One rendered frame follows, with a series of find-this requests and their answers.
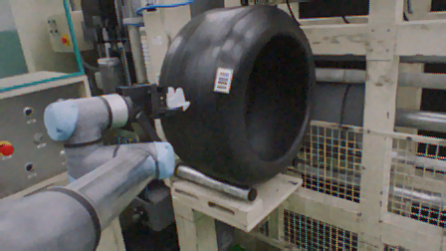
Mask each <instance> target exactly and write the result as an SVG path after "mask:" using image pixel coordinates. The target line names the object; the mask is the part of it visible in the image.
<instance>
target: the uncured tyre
mask: <svg viewBox="0 0 446 251"><path fill-rule="evenodd" d="M218 68H221V69H231V70H233V75H232V78H231V85H230V88H229V93H224V92H216V91H214V86H215V83H216V76H217V72H218ZM158 84H159V85H164V84H168V87H169V88H173V89H174V93H175V92H176V90H177V89H179V88H180V89H181V90H183V96H184V98H185V101H186V102H189V107H187V109H186V110H185V111H183V113H180V114H179V115H174V116H170V117H166V118H164V119H160V124H161V126H162V130H163V133H164V136H165V137H166V141H167V142H168V143H170V145H171V146H172V149H173V151H174V153H175V154H176V155H177V156H178V157H179V156H181V157H183V158H181V157H179V158H180V159H181V160H183V162H185V163H186V164H187V165H188V166H190V167H191V168H193V169H195V170H198V171H200V172H204V173H206V174H210V175H212V176H216V177H218V178H223V179H225V180H229V181H231V182H235V183H237V184H241V185H258V184H261V183H263V182H266V181H268V180H270V179H271V178H273V177H274V176H276V175H277V174H279V173H280V172H282V171H283V170H285V168H287V166H289V164H291V162H292V161H293V160H294V158H295V157H296V155H297V153H298V152H299V150H300V149H301V146H302V145H303V142H304V141H305V139H306V135H307V134H308V130H309V128H310V123H311V120H312V115H313V112H314V103H315V98H316V68H315V63H314V56H313V53H312V48H311V46H310V42H309V41H308V38H307V36H306V34H305V33H304V31H303V30H302V29H301V27H300V26H299V25H298V24H297V22H296V21H295V20H294V19H293V17H291V15H289V14H288V13H287V12H285V11H283V9H279V8H277V7H272V6H270V5H246V6H239V7H225V8H218V9H211V10H209V11H206V12H204V13H201V14H200V15H197V16H196V17H194V18H193V19H191V20H190V21H188V22H187V23H186V24H185V25H184V26H183V27H182V28H181V30H179V32H178V33H177V34H176V36H175V37H174V39H173V40H172V42H171V43H170V46H169V47H168V50H167V52H166V55H165V57H164V61H163V63H162V67H161V70H160V76H159V80H158ZM185 158H187V159H185ZM188 159H189V160H188ZM192 160H194V161H195V162H194V161H192ZM220 173H228V174H229V175H230V176H231V177H232V178H234V179H227V178H224V176H222V175H221V174H220Z"/></svg>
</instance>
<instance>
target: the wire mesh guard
mask: <svg viewBox="0 0 446 251"><path fill-rule="evenodd" d="M310 125H312V126H317V127H318V135H316V136H317V137H318V142H317V144H318V148H314V149H317V150H318V180H317V182H318V198H316V199H317V200H318V204H316V205H317V206H318V210H317V212H318V214H319V212H320V211H319V169H320V168H319V156H321V155H319V137H323V136H320V135H319V126H324V127H325V143H324V145H325V150H324V152H325V156H322V157H323V158H324V159H325V163H322V162H320V163H321V164H324V165H325V170H324V182H322V183H323V184H324V188H322V189H323V190H324V194H322V195H323V196H324V200H322V201H323V202H324V206H322V207H323V208H324V212H323V214H324V229H322V228H320V229H322V230H324V237H325V236H326V235H325V231H326V230H325V225H326V224H325V220H328V219H326V218H325V214H326V213H325V208H326V207H325V178H326V177H328V176H326V171H329V170H326V158H327V157H326V151H327V150H326V145H330V144H327V143H326V127H328V128H337V129H339V137H338V145H335V146H337V147H338V166H337V167H338V169H340V168H342V167H340V166H339V162H340V161H342V162H346V161H343V160H339V148H340V147H341V146H339V142H340V141H341V140H342V141H346V147H345V148H348V147H347V132H348V131H355V132H359V133H367V134H371V135H380V136H384V137H388V144H389V138H390V137H393V138H397V150H399V151H405V150H401V149H398V142H399V140H400V139H406V140H407V143H408V141H409V140H410V141H417V145H416V152H412V151H407V148H406V154H405V158H401V159H405V164H406V160H409V159H406V157H407V152H411V153H415V154H420V153H417V147H418V142H423V143H427V145H426V154H422V155H426V156H432V155H428V154H427V148H428V143H432V144H436V145H437V151H438V146H439V145H445V146H446V139H440V138H435V137H426V136H422V135H412V134H407V133H399V132H394V131H384V130H380V129H376V128H366V127H361V126H353V125H339V124H335V123H326V122H321V121H311V123H310ZM340 130H346V140H343V139H340ZM328 138H331V139H332V151H331V153H332V158H331V160H332V164H329V165H330V166H331V167H332V171H330V172H331V173H332V180H331V184H330V186H331V190H329V191H330V192H331V196H329V197H330V198H331V202H329V203H330V204H331V208H329V209H330V210H331V214H329V215H330V216H331V220H330V222H331V225H332V222H333V221H332V216H333V215H332V185H333V179H335V180H338V179H336V178H333V166H334V165H333V160H336V159H334V158H333V153H337V152H334V151H333V139H335V138H332V137H328ZM306 141H309V140H305V146H304V148H305V152H303V153H304V154H305V158H302V159H304V160H305V164H301V165H303V166H304V167H305V168H306V166H307V165H306V160H307V159H306V147H307V146H306ZM313 142H316V141H313ZM351 142H354V153H353V162H349V163H352V164H353V172H355V171H357V170H354V165H355V163H354V158H355V157H357V156H355V151H356V150H359V149H355V144H356V143H358V142H355V136H354V141H351ZM364 144H365V145H370V152H369V151H366V152H369V159H367V158H364V159H366V160H369V166H368V167H369V168H374V167H371V166H370V157H371V154H372V153H374V152H371V142H370V144H366V143H363V137H362V150H359V151H361V164H359V165H361V167H363V166H365V165H362V154H363V145H364ZM302 146H303V145H302ZM374 146H377V147H379V150H378V153H377V154H378V161H377V160H374V161H376V162H380V161H379V155H383V156H387V160H386V162H384V163H386V171H389V172H393V171H390V170H387V165H388V164H390V163H388V150H387V155H384V154H380V148H381V147H382V146H380V140H379V146H378V145H374ZM311 148H313V147H311ZM385 148H388V149H393V148H389V147H385ZM348 149H352V148H348ZM321 150H323V149H321ZM299 152H302V151H299ZM357 158H360V157H357ZM347 169H348V168H346V165H345V174H343V175H345V181H344V182H345V186H344V187H343V188H344V194H343V193H341V194H342V195H344V200H342V199H341V200H342V201H344V206H342V207H344V210H345V209H346V207H345V190H346V189H347V188H346V184H347V183H348V182H346V177H347V176H348V175H346V170H347ZM379 169H380V168H378V169H377V175H376V174H372V175H375V176H377V181H376V182H374V181H372V182H374V183H376V189H375V190H376V193H377V190H378V189H377V183H378V170H379ZM321 170H323V169H321ZM348 170H352V169H348ZM380 170H384V169H380ZM357 172H361V171H357ZM433 173H434V175H433V180H431V179H427V180H430V181H433V183H434V178H435V173H436V174H439V175H444V174H441V173H437V172H435V170H434V172H433ZM405 175H408V176H411V177H413V183H410V184H412V192H416V191H413V185H417V184H414V177H416V176H412V175H409V174H405V168H404V175H403V181H401V182H403V185H404V183H408V182H405V181H404V178H405ZM320 176H322V175H320ZM329 178H330V177H329ZM361 180H365V179H363V178H360V192H359V191H358V192H359V198H357V197H356V198H357V199H359V204H357V205H358V206H359V208H360V206H361V205H360V196H361V194H362V192H361V187H365V186H362V185H361ZM338 181H341V180H338ZM365 181H368V190H367V193H365V194H367V200H365V199H363V200H365V201H367V203H368V195H370V194H368V192H369V190H370V189H373V188H370V187H369V177H368V180H365ZM320 182H321V181H320ZM437 182H439V183H443V187H444V182H445V175H444V179H443V182H441V181H437ZM327 184H329V183H327ZM320 188H321V187H320ZM301 189H302V188H301ZM326 190H328V189H326ZM350 190H352V196H351V195H349V196H350V197H352V203H351V202H349V201H347V202H349V203H351V208H349V209H350V210H351V215H350V214H348V215H350V216H351V221H349V220H348V221H349V222H352V211H353V209H352V207H353V205H354V203H353V192H354V191H355V190H353V187H352V189H350ZM378 191H381V190H378ZM294 192H295V191H293V195H294ZM334 192H336V191H334ZM295 193H297V192H295ZM336 193H337V198H335V197H333V198H335V199H337V204H335V203H333V204H334V205H337V210H335V211H336V212H337V216H336V217H337V222H336V228H334V227H333V228H334V229H336V234H335V233H334V234H335V235H336V239H335V240H336V251H337V247H338V246H337V242H338V240H337V225H338V224H339V223H338V219H339V217H338V213H339V211H338V207H339V205H338V192H336ZM416 193H419V192H416ZM300 194H301V193H300V187H299V198H297V197H295V195H294V202H292V201H290V202H292V203H294V213H292V212H290V213H292V214H294V218H292V219H294V222H295V220H296V219H295V209H296V208H295V198H297V199H299V204H298V203H296V204H298V205H299V208H300ZM320 194H321V193H320ZM302 195H303V194H302ZM326 196H328V195H326ZM313 198H315V197H313ZM407 198H409V199H411V202H410V205H408V204H405V205H407V206H410V208H409V212H408V213H409V219H407V218H405V219H407V220H409V221H408V226H407V225H404V226H406V227H408V228H407V239H405V240H407V241H406V246H405V247H406V248H405V251H406V250H407V247H408V246H407V243H408V241H410V240H408V234H410V233H408V230H409V224H410V213H411V214H414V213H412V212H410V211H411V204H412V200H416V199H413V198H412V195H411V198H410V197H407ZM320 200H321V199H320ZM326 202H328V201H326ZM369 202H372V201H369ZM372 203H374V204H375V209H372V208H369V209H372V210H374V223H376V222H375V217H377V218H380V217H378V216H375V213H376V204H377V203H376V200H375V202H372ZM280 204H282V203H280ZM314 204H315V203H314ZM282 205H283V209H281V208H279V205H278V213H277V212H275V213H277V214H278V218H279V209H281V210H283V214H281V215H283V222H284V221H285V220H284V216H285V215H284V204H282ZM296 210H298V209H296ZM301 211H302V210H300V215H298V214H296V215H298V216H300V220H298V221H300V231H299V232H300V241H298V242H300V244H301V243H302V242H301V238H303V237H301V233H302V232H301V227H302V226H301V217H304V216H301ZM302 212H304V211H302ZM361 213H363V214H366V224H365V226H364V225H362V224H359V220H358V223H356V222H353V223H355V224H358V230H357V229H355V230H357V231H358V234H357V235H355V236H357V241H355V242H357V247H356V248H357V250H358V249H359V248H358V243H359V242H358V237H359V225H362V226H364V227H365V232H363V231H361V232H363V233H365V238H366V227H367V221H369V222H372V221H370V220H367V212H366V213H364V212H361ZM423 217H425V218H428V223H427V229H426V231H424V232H426V238H424V237H421V238H423V239H425V245H422V244H420V245H422V246H424V251H425V247H426V242H427V240H429V241H432V240H430V239H427V233H429V232H427V231H428V226H431V225H429V217H426V216H423ZM304 218H306V217H304ZM279 219H280V218H279ZM267 220H268V228H269V225H270V224H269V218H268V219H267ZM280 220H282V219H280ZM285 222H287V221H285ZM376 224H378V223H376ZM281 225H283V224H281ZM378 225H380V224H378ZM270 226H272V225H270ZM283 226H284V235H283V236H284V240H283V239H281V240H283V241H285V237H287V236H285V232H287V231H285V224H284V225H283ZM327 226H328V225H327ZM287 227H288V226H287ZM331 227H332V226H331ZM431 227H433V226H431ZM268 228H266V229H268ZM288 228H289V232H287V233H289V237H288V238H289V242H288V243H289V244H287V243H285V242H283V241H280V235H281V234H280V233H278V234H280V235H279V238H278V237H276V238H278V239H279V240H278V239H274V238H273V237H274V236H273V235H271V236H273V237H270V229H268V230H269V234H268V233H266V234H268V235H269V236H268V235H265V231H264V232H263V231H262V230H260V231H262V232H263V233H264V234H263V233H260V232H258V231H257V233H256V232H254V231H252V229H251V230H249V233H251V234H254V235H256V236H258V237H261V238H263V239H266V240H268V241H270V242H272V243H276V244H277V245H281V246H282V247H285V248H287V249H290V250H291V251H304V250H302V249H304V248H302V246H301V249H299V248H297V247H299V246H297V245H296V246H297V247H294V246H293V245H294V244H293V243H291V244H293V245H290V239H291V238H290V226H289V227H288ZM302 228H304V227H302ZM431 234H433V235H436V238H435V241H432V242H435V245H436V243H438V244H441V243H439V242H436V240H437V236H440V237H443V236H441V235H437V233H436V234H434V233H431ZM410 235H413V234H410ZM326 237H327V236H326ZM361 238H363V237H361ZM365 238H363V239H365ZM303 239H304V238H303ZM408 248H410V247H408ZM359 250H361V249H359Z"/></svg>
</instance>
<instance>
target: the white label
mask: <svg viewBox="0 0 446 251"><path fill-rule="evenodd" d="M232 75H233V70H231V69H221V68H218V72H217V76H216V83H215V86H214V91H216V92H224V93H229V88H230V85H231V78H232Z"/></svg>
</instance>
